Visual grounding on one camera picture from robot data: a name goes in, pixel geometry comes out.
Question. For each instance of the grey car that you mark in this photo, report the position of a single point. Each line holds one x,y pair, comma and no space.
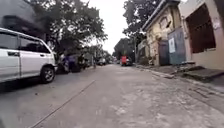
101,61

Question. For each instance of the red vehicle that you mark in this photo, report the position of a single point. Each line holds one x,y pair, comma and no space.
123,60

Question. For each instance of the grey concrete road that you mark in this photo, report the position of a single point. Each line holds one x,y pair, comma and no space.
126,100

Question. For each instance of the dark parked vehicle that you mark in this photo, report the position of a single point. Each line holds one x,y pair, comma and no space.
68,63

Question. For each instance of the tall dark tree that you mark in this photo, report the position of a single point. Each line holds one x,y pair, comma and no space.
138,16

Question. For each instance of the large leafy tree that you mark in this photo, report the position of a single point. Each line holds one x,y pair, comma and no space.
71,25

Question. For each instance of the yellow building with blue gate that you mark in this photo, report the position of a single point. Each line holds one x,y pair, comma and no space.
163,36

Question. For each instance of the concrete steps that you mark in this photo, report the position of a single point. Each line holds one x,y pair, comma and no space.
200,72

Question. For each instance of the white van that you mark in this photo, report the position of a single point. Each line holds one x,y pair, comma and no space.
23,56

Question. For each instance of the pink building with dark grille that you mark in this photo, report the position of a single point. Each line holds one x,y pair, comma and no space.
203,33

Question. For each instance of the grey building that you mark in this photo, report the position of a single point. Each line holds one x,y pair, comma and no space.
16,16

